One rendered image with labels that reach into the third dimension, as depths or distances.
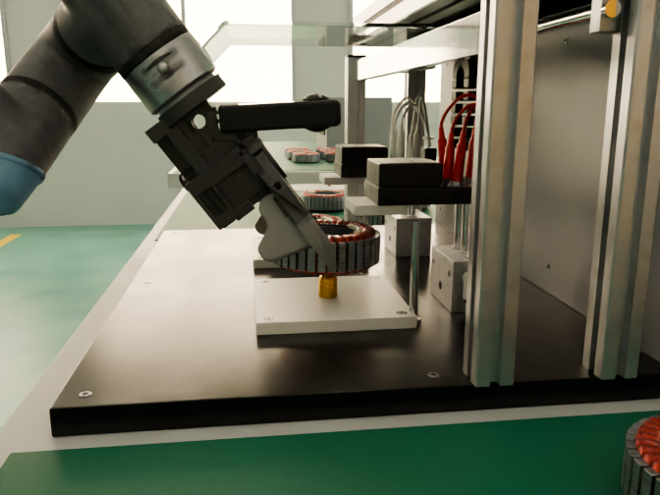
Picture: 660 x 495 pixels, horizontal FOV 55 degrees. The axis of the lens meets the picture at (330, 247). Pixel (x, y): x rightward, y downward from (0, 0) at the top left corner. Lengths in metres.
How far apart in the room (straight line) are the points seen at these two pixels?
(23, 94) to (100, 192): 4.90
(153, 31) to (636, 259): 0.43
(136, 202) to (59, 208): 0.61
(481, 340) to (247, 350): 0.20
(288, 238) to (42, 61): 0.28
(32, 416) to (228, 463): 0.17
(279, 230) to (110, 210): 4.97
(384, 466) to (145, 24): 0.40
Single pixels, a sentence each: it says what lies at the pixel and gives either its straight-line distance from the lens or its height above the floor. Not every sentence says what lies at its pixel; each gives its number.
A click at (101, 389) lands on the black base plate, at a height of 0.77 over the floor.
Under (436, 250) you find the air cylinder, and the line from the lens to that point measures 0.69.
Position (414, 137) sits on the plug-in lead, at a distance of 0.88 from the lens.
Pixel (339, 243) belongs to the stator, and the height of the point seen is 0.85.
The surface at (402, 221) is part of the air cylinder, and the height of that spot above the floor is 0.82.
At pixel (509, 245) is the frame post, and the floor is 0.88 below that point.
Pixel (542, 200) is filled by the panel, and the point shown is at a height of 0.87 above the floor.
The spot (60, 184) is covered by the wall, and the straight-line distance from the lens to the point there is 5.59.
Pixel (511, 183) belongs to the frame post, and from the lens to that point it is 0.46.
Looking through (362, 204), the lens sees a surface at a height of 0.88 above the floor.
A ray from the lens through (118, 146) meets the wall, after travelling 5.45.
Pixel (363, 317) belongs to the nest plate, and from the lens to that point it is 0.59.
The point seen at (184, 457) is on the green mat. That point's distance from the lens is 0.45.
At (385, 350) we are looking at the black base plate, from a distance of 0.55.
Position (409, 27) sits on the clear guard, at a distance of 0.76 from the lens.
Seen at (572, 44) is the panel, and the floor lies 1.03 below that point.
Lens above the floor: 0.98
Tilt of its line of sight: 13 degrees down
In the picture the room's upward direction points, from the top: straight up
